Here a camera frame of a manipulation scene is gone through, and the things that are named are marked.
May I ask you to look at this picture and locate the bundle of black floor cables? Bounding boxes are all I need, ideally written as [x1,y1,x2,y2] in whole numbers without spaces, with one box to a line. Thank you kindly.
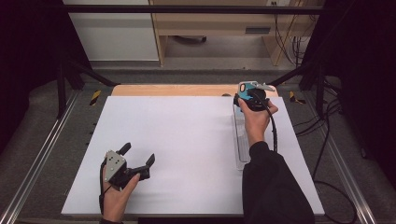
[293,77,344,181]

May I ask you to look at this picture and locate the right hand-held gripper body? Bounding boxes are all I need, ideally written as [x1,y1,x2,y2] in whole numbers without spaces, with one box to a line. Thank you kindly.
[245,80,276,113]

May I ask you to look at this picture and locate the person's right hand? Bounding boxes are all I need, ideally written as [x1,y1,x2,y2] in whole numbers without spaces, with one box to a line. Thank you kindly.
[237,97,279,147]

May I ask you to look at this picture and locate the hanging desk cables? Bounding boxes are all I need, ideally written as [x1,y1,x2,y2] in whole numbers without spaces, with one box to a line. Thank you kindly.
[273,1,313,67]

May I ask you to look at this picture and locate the black horizontal frame bar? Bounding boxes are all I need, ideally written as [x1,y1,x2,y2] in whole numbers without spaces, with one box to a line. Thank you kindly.
[64,4,325,15]

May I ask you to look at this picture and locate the wooden table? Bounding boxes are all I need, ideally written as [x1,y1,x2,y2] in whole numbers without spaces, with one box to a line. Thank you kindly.
[110,83,279,98]

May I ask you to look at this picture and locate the left hand-held gripper black cable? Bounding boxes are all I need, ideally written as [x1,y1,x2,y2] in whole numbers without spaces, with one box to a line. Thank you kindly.
[98,160,109,217]

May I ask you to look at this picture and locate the light blue iridescent phone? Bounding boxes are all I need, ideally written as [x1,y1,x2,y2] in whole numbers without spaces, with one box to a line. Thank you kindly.
[238,80,260,102]

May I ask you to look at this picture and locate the hand-held gripper black cable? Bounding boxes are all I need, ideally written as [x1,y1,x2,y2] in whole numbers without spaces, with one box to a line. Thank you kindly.
[252,91,359,224]
[98,160,109,217]

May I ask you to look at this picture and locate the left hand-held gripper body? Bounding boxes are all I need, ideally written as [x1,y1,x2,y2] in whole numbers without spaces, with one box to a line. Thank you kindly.
[103,149,151,191]

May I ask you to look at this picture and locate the person's left hand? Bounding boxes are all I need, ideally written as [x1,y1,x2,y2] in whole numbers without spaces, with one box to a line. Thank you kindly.
[101,165,141,223]

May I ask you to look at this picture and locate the black metal stand strut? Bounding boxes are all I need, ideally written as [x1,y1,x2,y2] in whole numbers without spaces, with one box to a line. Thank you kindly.
[56,58,120,119]
[263,58,325,117]

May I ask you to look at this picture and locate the white cabinet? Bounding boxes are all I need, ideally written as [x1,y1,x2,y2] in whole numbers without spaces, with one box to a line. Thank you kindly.
[62,0,160,63]

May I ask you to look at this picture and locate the yellow black striped tape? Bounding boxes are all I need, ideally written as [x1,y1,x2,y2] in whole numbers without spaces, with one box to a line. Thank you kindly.
[89,90,103,106]
[289,91,306,105]

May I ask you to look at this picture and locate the right hand-held gripper black cable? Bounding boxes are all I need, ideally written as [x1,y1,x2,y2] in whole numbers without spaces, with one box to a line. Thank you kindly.
[252,91,359,224]

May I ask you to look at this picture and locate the aluminium rail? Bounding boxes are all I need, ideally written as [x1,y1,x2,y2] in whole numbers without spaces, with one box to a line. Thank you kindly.
[0,89,80,224]
[302,92,378,224]

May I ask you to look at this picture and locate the light wooden desk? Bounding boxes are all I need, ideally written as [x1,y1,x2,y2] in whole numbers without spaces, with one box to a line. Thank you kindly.
[148,0,322,67]

